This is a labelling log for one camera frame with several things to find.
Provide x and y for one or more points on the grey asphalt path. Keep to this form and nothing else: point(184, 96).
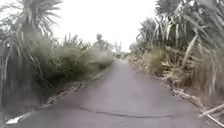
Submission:
point(123, 96)

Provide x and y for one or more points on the dry leaf litter verge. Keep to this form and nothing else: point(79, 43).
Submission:
point(186, 95)
point(60, 95)

